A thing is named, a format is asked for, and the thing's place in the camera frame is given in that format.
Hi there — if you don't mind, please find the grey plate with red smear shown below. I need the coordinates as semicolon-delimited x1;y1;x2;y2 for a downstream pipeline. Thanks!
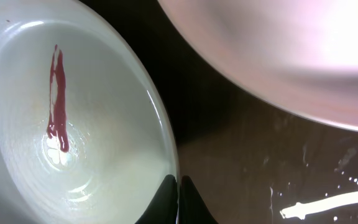
0;1;178;223

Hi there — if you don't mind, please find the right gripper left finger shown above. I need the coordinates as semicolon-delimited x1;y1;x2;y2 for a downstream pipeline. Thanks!
135;174;178;224

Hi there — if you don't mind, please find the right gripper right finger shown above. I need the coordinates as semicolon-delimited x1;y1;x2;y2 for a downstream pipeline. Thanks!
179;175;218;224

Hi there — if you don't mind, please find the brown serving tray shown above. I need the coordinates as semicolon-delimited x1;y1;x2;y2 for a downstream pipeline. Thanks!
86;0;358;223

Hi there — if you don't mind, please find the pink plate with red smear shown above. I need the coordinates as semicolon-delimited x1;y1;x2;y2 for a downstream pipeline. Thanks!
160;0;358;131

